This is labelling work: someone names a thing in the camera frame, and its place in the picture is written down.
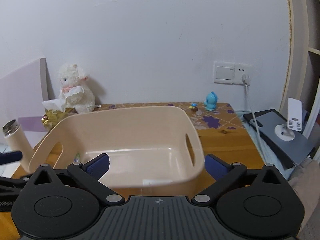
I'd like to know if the white thermos bottle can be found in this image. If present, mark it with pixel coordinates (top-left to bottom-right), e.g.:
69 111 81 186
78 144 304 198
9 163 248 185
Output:
3 119 34 173

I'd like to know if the floral table mat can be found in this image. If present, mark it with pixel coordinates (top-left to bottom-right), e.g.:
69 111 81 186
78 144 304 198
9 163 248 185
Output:
94 102 245 131

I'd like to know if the beige plastic storage basket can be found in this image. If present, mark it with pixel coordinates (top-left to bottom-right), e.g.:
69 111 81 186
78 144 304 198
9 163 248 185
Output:
29 106 204 197

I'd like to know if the pink headboard panel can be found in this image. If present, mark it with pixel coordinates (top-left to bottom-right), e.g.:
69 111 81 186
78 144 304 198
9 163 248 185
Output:
0 57 54 145

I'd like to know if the gold tissue pack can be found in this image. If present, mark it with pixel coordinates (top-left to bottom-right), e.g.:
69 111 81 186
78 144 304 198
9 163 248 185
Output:
41 99 77 131

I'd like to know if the grey laptop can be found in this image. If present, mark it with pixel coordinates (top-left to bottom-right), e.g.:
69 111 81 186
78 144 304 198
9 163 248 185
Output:
244 109 316 168

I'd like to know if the blue cartoon figurine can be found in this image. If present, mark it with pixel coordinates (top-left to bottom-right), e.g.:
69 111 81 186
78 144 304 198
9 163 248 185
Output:
203 92 218 111

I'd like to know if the white phone stand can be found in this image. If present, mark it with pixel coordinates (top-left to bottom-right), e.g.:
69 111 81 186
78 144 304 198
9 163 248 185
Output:
274 98 303 142

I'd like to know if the small mushroom figurine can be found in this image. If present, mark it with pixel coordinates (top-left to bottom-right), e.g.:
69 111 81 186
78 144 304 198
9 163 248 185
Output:
189 103 198 112

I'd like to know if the white plush lamb toy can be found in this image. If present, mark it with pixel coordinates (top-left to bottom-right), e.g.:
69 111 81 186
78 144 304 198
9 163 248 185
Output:
59 64 95 114

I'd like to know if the beige cloth garment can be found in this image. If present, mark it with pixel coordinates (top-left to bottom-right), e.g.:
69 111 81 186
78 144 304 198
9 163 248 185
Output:
288 158 319 239

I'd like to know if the white plug and cable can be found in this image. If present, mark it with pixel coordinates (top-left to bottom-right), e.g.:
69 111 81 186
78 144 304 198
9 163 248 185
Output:
235 74 267 160

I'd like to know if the white wall switch socket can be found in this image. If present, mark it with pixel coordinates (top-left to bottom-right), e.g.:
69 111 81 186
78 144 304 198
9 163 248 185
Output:
213 61 254 86

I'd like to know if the white door frame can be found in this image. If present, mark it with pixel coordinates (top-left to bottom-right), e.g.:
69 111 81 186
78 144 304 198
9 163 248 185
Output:
280 0 319 138

